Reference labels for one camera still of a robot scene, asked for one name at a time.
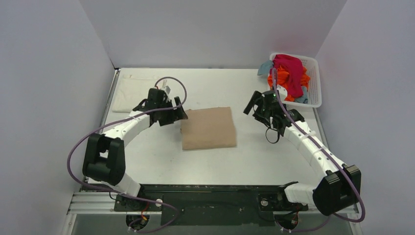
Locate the tan beige t shirt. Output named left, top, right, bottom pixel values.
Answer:
left=180, top=107, right=237, bottom=150

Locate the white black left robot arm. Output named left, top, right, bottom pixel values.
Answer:
left=82, top=87, right=188, bottom=211

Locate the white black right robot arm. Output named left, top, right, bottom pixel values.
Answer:
left=243, top=90, right=361, bottom=216

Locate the folded cream t shirt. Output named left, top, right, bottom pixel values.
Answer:
left=111, top=75, right=158, bottom=113

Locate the teal blue cloth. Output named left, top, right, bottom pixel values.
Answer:
left=257, top=60, right=309, bottom=105

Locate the orange cloth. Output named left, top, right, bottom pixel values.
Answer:
left=277, top=66, right=310, bottom=104

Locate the magenta red cloth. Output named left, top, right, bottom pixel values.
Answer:
left=272, top=54, right=303, bottom=97

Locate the white perforated plastic basket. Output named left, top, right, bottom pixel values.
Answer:
left=283, top=54, right=322, bottom=108

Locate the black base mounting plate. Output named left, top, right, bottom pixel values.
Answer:
left=81, top=184, right=328, bottom=228

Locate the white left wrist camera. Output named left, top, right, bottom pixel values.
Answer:
left=161, top=85, right=171, bottom=94

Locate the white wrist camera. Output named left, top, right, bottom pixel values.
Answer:
left=276, top=85, right=288, bottom=102
left=161, top=85, right=171, bottom=94

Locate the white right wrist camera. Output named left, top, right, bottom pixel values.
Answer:
left=276, top=85, right=288, bottom=102

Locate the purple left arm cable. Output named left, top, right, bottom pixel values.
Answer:
left=66, top=76, right=188, bottom=234

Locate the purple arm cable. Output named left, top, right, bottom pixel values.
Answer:
left=271, top=67, right=366, bottom=233
left=66, top=76, right=188, bottom=234

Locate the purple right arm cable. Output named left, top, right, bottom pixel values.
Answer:
left=271, top=67, right=366, bottom=233

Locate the aluminium rail frame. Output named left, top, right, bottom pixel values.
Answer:
left=68, top=192, right=360, bottom=214

